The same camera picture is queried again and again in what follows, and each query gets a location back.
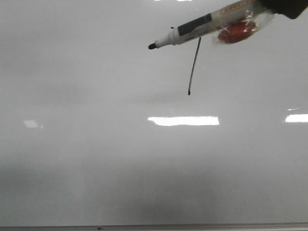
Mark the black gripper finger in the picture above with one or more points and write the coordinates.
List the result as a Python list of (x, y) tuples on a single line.
[(289, 8)]

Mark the grey aluminium whiteboard frame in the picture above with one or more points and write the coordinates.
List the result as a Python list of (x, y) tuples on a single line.
[(289, 226)]

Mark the white glossy whiteboard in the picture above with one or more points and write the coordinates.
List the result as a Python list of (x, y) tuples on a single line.
[(96, 129)]

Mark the black whiteboard marker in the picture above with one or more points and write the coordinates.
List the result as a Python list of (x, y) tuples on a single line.
[(209, 23)]

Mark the red disc under clear tape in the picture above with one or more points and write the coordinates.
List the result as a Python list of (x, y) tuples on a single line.
[(236, 32)]

